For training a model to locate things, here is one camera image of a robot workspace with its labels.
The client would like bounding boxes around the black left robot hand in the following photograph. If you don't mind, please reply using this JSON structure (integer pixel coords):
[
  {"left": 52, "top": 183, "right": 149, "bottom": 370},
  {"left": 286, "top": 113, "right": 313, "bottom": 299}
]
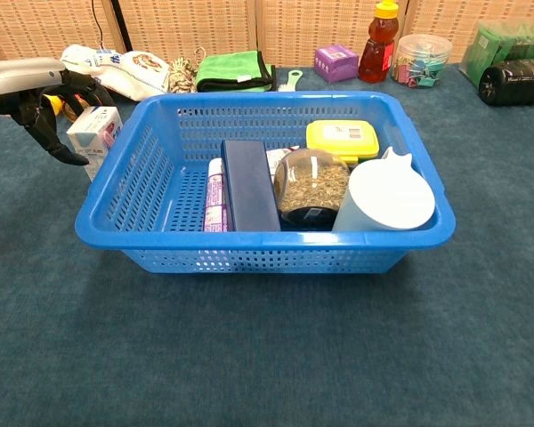
[{"left": 0, "top": 69, "right": 117, "bottom": 167}]

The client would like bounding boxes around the braided beige rope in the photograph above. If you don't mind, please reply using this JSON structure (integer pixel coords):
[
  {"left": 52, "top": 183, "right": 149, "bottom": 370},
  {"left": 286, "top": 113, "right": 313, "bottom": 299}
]
[{"left": 167, "top": 47, "right": 206, "bottom": 93}]

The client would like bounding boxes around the white milk carton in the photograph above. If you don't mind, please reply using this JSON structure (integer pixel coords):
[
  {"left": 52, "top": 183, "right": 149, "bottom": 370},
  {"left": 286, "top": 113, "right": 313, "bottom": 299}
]
[{"left": 66, "top": 106, "right": 124, "bottom": 183}]

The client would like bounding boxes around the purple white tube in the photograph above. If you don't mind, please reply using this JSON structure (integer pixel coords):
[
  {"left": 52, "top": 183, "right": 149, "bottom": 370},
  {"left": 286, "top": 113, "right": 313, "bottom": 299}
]
[{"left": 203, "top": 158, "right": 230, "bottom": 233}]

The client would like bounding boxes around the honey bear bottle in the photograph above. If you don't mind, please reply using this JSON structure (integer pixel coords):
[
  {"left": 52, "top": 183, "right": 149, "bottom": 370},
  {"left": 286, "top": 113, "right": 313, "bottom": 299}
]
[{"left": 358, "top": 0, "right": 401, "bottom": 85}]

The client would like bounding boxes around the blue perforated plastic basket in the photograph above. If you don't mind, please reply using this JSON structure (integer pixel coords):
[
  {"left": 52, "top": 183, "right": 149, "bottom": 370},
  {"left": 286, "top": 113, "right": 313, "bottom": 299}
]
[{"left": 74, "top": 91, "right": 457, "bottom": 275}]

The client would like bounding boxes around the black cylindrical bottle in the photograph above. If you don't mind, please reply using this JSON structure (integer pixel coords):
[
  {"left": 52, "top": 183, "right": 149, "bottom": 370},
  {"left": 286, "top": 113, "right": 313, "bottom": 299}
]
[{"left": 478, "top": 58, "right": 534, "bottom": 107}]

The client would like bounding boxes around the white plastic measuring cup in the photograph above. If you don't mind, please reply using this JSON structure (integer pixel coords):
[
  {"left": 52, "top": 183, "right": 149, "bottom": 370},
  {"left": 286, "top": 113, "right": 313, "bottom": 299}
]
[{"left": 331, "top": 146, "right": 436, "bottom": 233}]

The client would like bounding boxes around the woven bamboo folding screen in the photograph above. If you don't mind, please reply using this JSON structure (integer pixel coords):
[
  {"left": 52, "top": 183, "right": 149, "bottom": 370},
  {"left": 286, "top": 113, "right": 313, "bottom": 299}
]
[{"left": 0, "top": 0, "right": 534, "bottom": 77}]

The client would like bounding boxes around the small white packet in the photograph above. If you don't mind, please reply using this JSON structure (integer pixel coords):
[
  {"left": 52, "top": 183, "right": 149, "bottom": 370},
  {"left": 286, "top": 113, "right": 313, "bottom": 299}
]
[{"left": 265, "top": 145, "right": 301, "bottom": 178}]

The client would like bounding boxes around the white brush green handle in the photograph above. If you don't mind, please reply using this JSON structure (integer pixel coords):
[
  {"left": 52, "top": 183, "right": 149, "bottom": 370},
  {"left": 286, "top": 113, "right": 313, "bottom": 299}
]
[{"left": 278, "top": 69, "right": 304, "bottom": 93}]

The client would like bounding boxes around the purple cardboard box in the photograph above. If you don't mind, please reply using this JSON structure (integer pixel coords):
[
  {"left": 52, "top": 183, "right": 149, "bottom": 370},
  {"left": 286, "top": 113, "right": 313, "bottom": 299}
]
[{"left": 313, "top": 44, "right": 360, "bottom": 84}]

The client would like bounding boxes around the clear jar of binder clips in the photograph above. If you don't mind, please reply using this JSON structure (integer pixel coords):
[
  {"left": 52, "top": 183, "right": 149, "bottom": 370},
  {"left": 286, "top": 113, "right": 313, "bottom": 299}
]
[{"left": 391, "top": 34, "right": 454, "bottom": 88}]

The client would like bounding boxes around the yellow lidded plastic container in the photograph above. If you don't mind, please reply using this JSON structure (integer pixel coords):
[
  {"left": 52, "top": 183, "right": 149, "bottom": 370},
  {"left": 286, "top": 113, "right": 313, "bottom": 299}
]
[{"left": 305, "top": 119, "right": 380, "bottom": 165}]

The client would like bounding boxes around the black cable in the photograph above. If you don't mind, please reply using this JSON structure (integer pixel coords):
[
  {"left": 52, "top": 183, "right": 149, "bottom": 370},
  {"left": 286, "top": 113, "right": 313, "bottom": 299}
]
[{"left": 91, "top": 0, "right": 106, "bottom": 45}]

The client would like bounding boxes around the green cloth with black trim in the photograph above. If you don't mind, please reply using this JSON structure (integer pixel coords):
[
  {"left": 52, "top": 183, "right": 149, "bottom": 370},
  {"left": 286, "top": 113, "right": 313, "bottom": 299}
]
[{"left": 195, "top": 50, "right": 277, "bottom": 93}]

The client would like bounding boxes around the dark blue rectangular box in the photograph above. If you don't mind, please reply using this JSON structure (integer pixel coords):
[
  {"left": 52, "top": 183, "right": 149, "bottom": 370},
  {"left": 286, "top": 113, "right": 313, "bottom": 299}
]
[{"left": 220, "top": 139, "right": 282, "bottom": 233}]

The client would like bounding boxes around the glass jar of seeds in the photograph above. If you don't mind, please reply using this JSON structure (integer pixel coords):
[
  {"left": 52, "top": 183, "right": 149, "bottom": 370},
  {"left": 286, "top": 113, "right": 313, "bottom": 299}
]
[{"left": 273, "top": 149, "right": 352, "bottom": 225}]

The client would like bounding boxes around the green packaged box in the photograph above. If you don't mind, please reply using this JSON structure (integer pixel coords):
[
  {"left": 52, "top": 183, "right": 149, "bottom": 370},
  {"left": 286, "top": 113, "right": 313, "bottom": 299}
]
[{"left": 457, "top": 20, "right": 534, "bottom": 88}]

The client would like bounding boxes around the white printed fabric bag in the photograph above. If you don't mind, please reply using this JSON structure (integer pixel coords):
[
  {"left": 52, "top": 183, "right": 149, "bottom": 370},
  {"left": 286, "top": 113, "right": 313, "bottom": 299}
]
[{"left": 60, "top": 44, "right": 171, "bottom": 101}]

